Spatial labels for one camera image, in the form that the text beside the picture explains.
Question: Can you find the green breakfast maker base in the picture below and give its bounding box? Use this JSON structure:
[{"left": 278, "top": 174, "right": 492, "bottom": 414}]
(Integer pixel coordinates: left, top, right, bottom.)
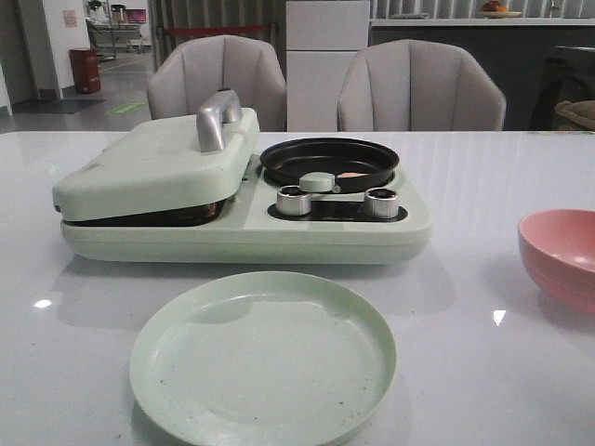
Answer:
[{"left": 60, "top": 154, "right": 431, "bottom": 265}]

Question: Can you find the beige chair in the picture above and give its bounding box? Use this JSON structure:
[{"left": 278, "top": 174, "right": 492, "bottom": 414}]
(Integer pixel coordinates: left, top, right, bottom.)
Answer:
[
  {"left": 147, "top": 35, "right": 287, "bottom": 132},
  {"left": 337, "top": 39, "right": 507, "bottom": 132}
]

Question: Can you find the light green plate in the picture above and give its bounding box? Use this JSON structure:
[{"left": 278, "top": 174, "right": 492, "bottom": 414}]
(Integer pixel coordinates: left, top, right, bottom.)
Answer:
[{"left": 129, "top": 271, "right": 397, "bottom": 445}]

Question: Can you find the black round frying pan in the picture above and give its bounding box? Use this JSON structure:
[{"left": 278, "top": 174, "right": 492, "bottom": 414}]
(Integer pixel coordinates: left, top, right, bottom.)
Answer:
[{"left": 260, "top": 138, "right": 400, "bottom": 194}]

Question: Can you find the right beige chair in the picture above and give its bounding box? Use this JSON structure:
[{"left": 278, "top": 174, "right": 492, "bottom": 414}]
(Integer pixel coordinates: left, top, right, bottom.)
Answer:
[{"left": 337, "top": 39, "right": 507, "bottom": 132}]

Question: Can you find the right silver control knob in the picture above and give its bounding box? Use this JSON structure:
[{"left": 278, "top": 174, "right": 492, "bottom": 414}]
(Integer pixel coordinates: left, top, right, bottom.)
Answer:
[{"left": 363, "top": 188, "right": 400, "bottom": 219}]

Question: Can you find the green breakfast maker lid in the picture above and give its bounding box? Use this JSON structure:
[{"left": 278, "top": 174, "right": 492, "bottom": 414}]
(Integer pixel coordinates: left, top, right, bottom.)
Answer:
[{"left": 52, "top": 108, "right": 259, "bottom": 222}]

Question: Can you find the pink bowl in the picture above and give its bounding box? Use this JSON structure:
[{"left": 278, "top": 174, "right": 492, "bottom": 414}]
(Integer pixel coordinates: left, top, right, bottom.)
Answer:
[{"left": 518, "top": 208, "right": 594, "bottom": 314}]

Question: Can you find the shrimp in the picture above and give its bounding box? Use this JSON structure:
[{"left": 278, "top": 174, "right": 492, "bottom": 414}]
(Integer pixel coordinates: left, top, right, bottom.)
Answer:
[{"left": 337, "top": 172, "right": 368, "bottom": 178}]

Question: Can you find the grey kitchen counter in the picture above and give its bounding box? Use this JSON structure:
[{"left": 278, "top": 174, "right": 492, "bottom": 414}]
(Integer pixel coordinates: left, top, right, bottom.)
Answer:
[{"left": 369, "top": 18, "right": 594, "bottom": 130}]

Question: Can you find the red trash bin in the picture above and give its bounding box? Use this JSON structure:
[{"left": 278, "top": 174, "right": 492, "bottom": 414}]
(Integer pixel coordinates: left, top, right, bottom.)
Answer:
[{"left": 69, "top": 48, "right": 100, "bottom": 94}]

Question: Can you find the fruit plate on counter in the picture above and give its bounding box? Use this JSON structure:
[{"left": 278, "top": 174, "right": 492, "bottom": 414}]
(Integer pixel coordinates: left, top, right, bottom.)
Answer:
[{"left": 479, "top": 0, "right": 522, "bottom": 19}]

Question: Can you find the left beige chair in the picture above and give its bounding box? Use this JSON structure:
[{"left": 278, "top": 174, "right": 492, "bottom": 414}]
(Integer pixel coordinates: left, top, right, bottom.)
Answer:
[{"left": 147, "top": 35, "right": 287, "bottom": 132}]

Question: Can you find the bread slice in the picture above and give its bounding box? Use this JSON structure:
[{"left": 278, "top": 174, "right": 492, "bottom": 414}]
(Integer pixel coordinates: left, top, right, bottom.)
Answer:
[{"left": 176, "top": 202, "right": 222, "bottom": 221}]

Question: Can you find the left silver control knob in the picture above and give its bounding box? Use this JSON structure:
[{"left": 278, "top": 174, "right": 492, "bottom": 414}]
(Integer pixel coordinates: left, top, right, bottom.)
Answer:
[{"left": 275, "top": 185, "right": 311, "bottom": 217}]

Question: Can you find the white cabinet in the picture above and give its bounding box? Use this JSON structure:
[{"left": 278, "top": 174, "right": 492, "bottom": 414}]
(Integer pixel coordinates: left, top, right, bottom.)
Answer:
[{"left": 285, "top": 1, "right": 370, "bottom": 132}]

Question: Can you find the silver control knob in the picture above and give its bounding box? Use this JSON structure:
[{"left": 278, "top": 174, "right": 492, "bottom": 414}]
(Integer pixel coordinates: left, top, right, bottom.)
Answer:
[
  {"left": 275, "top": 185, "right": 311, "bottom": 217},
  {"left": 363, "top": 188, "right": 400, "bottom": 219}
]

